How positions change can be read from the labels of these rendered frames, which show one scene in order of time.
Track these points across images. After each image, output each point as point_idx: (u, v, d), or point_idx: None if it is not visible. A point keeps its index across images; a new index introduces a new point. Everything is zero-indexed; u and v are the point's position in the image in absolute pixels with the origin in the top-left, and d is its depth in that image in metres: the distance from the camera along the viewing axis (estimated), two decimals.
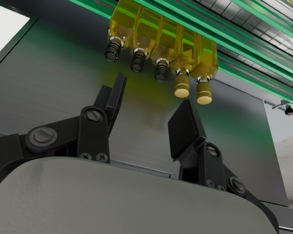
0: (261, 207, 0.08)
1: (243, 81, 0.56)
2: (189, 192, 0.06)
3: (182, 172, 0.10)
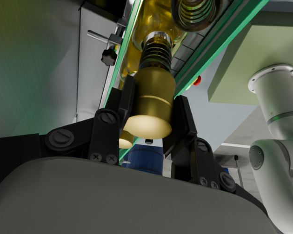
0: (250, 199, 0.09)
1: (103, 104, 0.49)
2: (189, 192, 0.06)
3: (174, 169, 0.10)
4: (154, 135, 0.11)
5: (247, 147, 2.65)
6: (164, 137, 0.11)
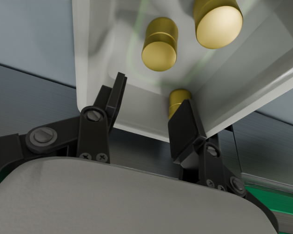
0: (261, 207, 0.08)
1: None
2: (189, 192, 0.06)
3: (182, 172, 0.10)
4: None
5: None
6: None
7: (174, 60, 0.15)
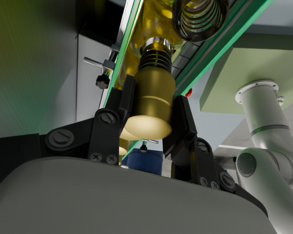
0: (250, 199, 0.09)
1: None
2: (189, 192, 0.06)
3: (174, 169, 0.10)
4: (133, 138, 0.17)
5: None
6: (140, 139, 0.17)
7: (169, 132, 0.11)
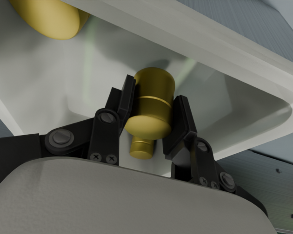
0: (250, 199, 0.09)
1: None
2: (189, 192, 0.06)
3: (174, 169, 0.10)
4: None
5: None
6: None
7: None
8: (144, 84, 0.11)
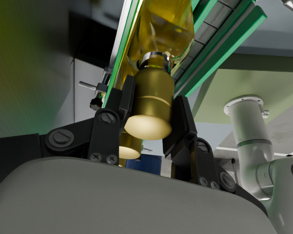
0: (250, 199, 0.09)
1: None
2: (189, 192, 0.06)
3: (174, 169, 0.10)
4: None
5: None
6: None
7: (138, 155, 0.15)
8: (144, 84, 0.11)
